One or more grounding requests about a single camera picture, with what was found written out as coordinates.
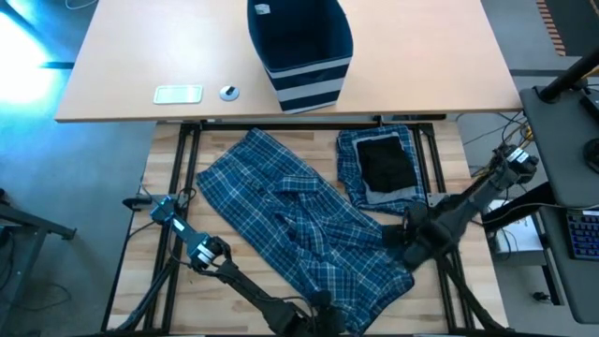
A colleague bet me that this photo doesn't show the black keyboard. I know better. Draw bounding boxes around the black keyboard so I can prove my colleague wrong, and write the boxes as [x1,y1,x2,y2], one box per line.
[565,210,599,261]

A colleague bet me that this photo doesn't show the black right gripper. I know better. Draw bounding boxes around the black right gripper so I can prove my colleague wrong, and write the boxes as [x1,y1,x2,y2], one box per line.
[381,201,462,271]

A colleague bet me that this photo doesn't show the black shorts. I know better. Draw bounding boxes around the black shorts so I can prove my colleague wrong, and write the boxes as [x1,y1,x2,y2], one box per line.
[355,135,418,195]

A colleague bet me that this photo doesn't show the black desk leg bar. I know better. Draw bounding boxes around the black desk leg bar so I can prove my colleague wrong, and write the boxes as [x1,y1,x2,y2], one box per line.
[481,182,556,231]

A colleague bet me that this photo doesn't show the black braided cable sleeve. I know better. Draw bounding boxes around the black braided cable sleeve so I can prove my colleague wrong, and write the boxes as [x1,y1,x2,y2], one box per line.
[432,256,509,334]
[114,252,182,333]

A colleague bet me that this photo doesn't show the pale rectangular plate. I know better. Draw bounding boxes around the pale rectangular plate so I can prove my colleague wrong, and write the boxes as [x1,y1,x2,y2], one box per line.
[153,84,204,105]

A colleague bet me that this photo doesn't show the dark garment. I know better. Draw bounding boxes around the dark garment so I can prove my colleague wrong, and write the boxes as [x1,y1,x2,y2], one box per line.
[195,126,416,336]

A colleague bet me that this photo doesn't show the blue plaid pants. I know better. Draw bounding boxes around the blue plaid pants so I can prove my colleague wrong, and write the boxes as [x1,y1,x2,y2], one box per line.
[335,124,428,216]

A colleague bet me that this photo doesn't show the black cable bundle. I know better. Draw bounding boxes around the black cable bundle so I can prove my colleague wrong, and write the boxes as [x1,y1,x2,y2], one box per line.
[460,110,534,169]

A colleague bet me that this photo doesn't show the black aluminium table frame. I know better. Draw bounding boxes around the black aluminium table frame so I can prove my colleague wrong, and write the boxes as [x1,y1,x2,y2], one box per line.
[100,120,516,337]

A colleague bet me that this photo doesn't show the orange black striped strip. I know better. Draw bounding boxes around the orange black striped strip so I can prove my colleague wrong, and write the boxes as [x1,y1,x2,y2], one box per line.
[535,0,567,57]

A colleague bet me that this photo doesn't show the black metal stand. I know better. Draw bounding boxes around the black metal stand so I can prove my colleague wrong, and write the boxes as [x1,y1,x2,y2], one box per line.
[0,186,78,282]

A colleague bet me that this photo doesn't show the yellow cable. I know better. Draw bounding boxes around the yellow cable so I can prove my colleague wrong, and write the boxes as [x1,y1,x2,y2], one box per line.
[514,125,534,155]

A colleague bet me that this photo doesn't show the black round pole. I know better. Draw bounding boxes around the black round pole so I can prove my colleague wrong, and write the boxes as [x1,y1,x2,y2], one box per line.
[537,49,599,103]

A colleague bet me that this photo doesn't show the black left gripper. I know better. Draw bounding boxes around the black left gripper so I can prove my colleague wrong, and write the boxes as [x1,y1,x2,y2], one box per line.
[289,288,348,337]

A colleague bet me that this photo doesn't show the white papers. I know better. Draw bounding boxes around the white papers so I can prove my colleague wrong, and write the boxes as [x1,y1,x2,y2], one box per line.
[490,200,547,255]

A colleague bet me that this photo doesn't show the grey garment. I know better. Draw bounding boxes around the grey garment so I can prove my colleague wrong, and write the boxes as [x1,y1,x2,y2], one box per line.
[350,132,426,206]

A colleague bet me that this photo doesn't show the beige desk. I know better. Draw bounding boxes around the beige desk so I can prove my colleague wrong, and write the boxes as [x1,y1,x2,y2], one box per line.
[54,0,524,124]

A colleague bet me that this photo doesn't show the dark grey side desk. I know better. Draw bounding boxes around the dark grey side desk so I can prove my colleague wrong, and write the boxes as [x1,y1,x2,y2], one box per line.
[519,86,599,327]

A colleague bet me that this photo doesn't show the navy striped fabric laundry bin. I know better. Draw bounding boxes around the navy striped fabric laundry bin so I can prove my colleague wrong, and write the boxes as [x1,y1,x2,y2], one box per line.
[246,0,355,115]

